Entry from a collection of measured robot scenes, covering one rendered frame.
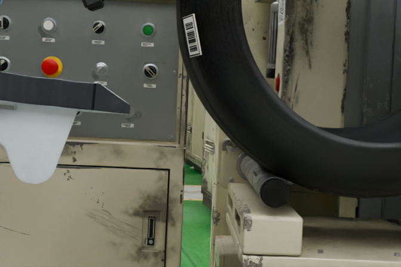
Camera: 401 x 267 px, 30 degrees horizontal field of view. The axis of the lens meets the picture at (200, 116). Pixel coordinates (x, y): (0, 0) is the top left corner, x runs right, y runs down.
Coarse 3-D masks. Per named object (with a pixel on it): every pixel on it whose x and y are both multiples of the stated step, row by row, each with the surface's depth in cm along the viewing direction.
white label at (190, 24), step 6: (186, 18) 109; (192, 18) 107; (186, 24) 110; (192, 24) 108; (186, 30) 110; (192, 30) 108; (186, 36) 110; (192, 36) 109; (198, 36) 107; (192, 42) 109; (198, 42) 107; (192, 48) 109; (198, 48) 108; (192, 54) 110; (198, 54) 108
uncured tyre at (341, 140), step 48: (192, 0) 109; (240, 0) 107; (240, 48) 107; (240, 96) 108; (240, 144) 113; (288, 144) 109; (336, 144) 108; (384, 144) 108; (336, 192) 113; (384, 192) 113
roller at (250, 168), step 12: (240, 168) 145; (252, 168) 128; (264, 168) 123; (252, 180) 122; (264, 180) 112; (276, 180) 111; (264, 192) 111; (276, 192) 111; (288, 192) 111; (276, 204) 111
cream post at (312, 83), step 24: (288, 0) 147; (312, 0) 147; (336, 0) 147; (288, 24) 147; (312, 24) 147; (336, 24) 147; (288, 48) 147; (312, 48) 147; (336, 48) 147; (288, 72) 147; (312, 72) 147; (336, 72) 148; (288, 96) 147; (312, 96) 148; (336, 96) 148; (312, 120) 148; (336, 120) 148; (336, 216) 149
